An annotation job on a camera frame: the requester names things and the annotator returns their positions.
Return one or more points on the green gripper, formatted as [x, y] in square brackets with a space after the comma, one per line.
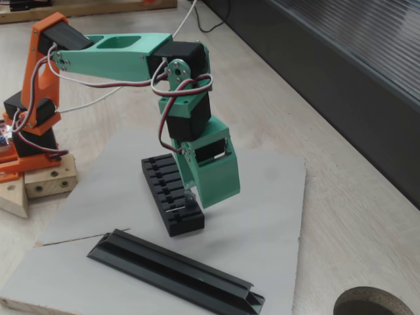
[219, 168]

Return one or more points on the black slotted rectangular block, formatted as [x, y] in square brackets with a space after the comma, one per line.
[183, 226]

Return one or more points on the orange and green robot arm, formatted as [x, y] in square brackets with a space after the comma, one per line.
[115, 62]

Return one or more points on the grey laminated board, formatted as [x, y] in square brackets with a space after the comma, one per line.
[98, 203]

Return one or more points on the small wooden block with screws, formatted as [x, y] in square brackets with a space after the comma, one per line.
[49, 180]

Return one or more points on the wooden block with angled end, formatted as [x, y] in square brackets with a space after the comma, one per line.
[13, 197]

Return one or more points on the red controller board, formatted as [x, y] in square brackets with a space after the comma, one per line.
[4, 134]

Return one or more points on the light wooden beam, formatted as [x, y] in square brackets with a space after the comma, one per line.
[82, 8]

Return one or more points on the long black plastic rail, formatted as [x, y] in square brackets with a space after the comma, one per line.
[170, 269]

